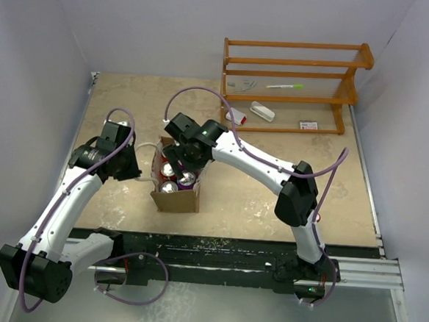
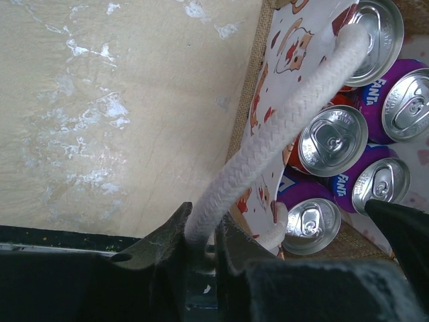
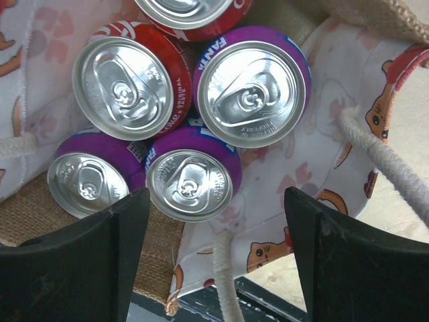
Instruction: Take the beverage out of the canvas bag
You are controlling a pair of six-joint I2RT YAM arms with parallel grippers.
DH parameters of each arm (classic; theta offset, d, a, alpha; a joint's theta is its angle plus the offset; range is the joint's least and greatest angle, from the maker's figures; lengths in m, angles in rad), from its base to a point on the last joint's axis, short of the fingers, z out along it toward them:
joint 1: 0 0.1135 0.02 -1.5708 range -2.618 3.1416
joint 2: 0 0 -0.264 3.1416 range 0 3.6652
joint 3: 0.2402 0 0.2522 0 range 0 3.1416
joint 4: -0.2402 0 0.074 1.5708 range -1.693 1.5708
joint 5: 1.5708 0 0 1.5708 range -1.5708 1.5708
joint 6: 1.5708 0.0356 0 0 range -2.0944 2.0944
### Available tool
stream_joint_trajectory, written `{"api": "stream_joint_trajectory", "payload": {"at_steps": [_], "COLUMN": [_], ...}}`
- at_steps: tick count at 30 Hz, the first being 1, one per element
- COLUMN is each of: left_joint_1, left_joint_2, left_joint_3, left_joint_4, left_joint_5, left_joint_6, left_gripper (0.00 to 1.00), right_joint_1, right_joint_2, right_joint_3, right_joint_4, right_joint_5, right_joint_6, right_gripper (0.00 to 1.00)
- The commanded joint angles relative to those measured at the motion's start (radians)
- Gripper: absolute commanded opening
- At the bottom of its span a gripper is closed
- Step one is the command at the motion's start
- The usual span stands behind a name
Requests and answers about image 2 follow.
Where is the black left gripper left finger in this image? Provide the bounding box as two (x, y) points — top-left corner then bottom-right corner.
(1, 202), (192, 321)

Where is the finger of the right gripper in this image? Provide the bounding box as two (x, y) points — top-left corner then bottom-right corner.
(365, 199), (428, 285)

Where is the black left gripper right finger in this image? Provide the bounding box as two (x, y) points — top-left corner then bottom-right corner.
(215, 215), (428, 321)

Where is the purple fanta can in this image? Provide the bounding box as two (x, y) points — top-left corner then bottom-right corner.
(357, 59), (428, 144)
(327, 144), (411, 216)
(275, 166), (341, 256)

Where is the red cola can middle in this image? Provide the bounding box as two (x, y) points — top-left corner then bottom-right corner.
(283, 94), (369, 177)

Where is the red cola can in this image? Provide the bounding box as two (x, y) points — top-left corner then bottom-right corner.
(345, 0), (405, 87)
(283, 94), (369, 177)

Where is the red cola can far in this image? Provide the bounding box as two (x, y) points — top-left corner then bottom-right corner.
(345, 0), (405, 87)

